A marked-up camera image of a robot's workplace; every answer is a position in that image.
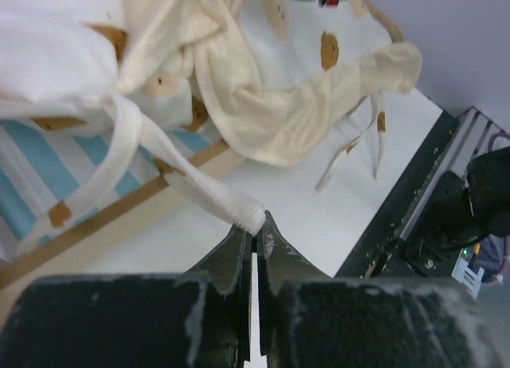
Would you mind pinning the large bear print cushion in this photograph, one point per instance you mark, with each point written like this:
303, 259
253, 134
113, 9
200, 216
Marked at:
131, 67

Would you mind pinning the blue striped mattress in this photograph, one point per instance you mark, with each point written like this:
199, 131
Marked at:
40, 169

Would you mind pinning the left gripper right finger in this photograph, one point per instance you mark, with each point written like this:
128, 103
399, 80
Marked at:
309, 319

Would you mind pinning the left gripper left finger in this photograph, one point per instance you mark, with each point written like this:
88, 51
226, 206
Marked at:
199, 318

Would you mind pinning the wooden pet bed frame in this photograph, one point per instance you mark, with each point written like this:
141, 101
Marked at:
217, 158

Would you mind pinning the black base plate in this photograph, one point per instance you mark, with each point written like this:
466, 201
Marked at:
398, 203

